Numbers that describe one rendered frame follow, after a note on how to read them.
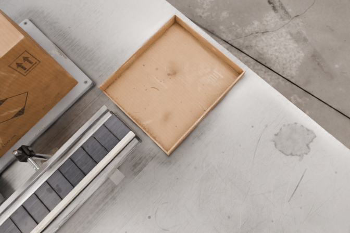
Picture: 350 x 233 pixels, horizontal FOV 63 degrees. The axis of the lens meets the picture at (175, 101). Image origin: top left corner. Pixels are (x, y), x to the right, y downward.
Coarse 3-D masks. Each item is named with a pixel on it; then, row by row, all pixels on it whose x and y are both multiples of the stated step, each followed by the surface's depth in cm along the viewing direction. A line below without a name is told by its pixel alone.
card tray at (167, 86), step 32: (160, 32) 81; (192, 32) 81; (128, 64) 80; (160, 64) 80; (192, 64) 80; (224, 64) 80; (128, 96) 78; (160, 96) 78; (192, 96) 78; (160, 128) 76; (192, 128) 73
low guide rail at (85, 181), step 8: (128, 136) 67; (120, 144) 67; (112, 152) 67; (104, 160) 66; (96, 168) 66; (88, 176) 66; (80, 184) 65; (72, 192) 65; (64, 200) 64; (56, 208) 64; (48, 216) 64; (40, 224) 63; (32, 232) 63
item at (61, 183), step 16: (112, 128) 72; (128, 128) 72; (96, 144) 71; (112, 144) 71; (128, 144) 73; (80, 160) 70; (96, 160) 70; (64, 176) 69; (80, 176) 69; (96, 176) 72; (48, 192) 68; (64, 192) 68; (80, 192) 68; (32, 208) 68; (48, 208) 68; (64, 208) 67; (16, 224) 67; (32, 224) 67; (48, 224) 67
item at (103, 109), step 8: (96, 112) 64; (104, 112) 65; (96, 120) 65; (80, 128) 64; (88, 128) 64; (72, 136) 63; (80, 136) 64; (64, 144) 63; (72, 144) 64; (56, 152) 63; (64, 152) 63; (48, 160) 62; (56, 160) 63; (40, 168) 62; (48, 168) 63; (32, 176) 61; (40, 176) 62; (24, 184) 61; (32, 184) 62; (16, 192) 61; (8, 200) 60; (16, 200) 62; (0, 208) 60; (8, 208) 61
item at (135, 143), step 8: (112, 112) 73; (104, 120) 73; (96, 128) 72; (88, 136) 72; (136, 136) 71; (80, 144) 71; (136, 144) 73; (72, 152) 71; (120, 152) 70; (128, 152) 72; (64, 160) 70; (112, 160) 70; (120, 160) 71; (56, 168) 70; (112, 168) 70; (48, 176) 70; (104, 176) 70; (40, 184) 69; (96, 184) 69; (32, 192) 69; (88, 192) 68; (24, 200) 68; (80, 200) 68; (16, 208) 68; (72, 208) 67; (8, 216) 68; (64, 216) 67; (0, 224) 67; (56, 224) 67; (48, 232) 66
